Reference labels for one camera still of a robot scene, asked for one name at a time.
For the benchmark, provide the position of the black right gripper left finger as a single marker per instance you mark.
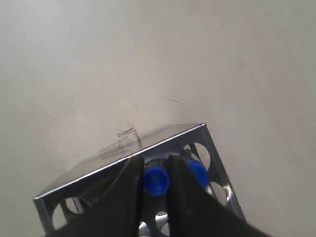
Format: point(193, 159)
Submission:
point(118, 212)

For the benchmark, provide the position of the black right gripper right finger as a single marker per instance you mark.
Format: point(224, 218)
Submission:
point(192, 212)

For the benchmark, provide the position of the blue-capped tube back tall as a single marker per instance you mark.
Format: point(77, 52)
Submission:
point(156, 180)

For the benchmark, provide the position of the stainless steel test tube rack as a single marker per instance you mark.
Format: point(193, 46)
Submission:
point(79, 188)

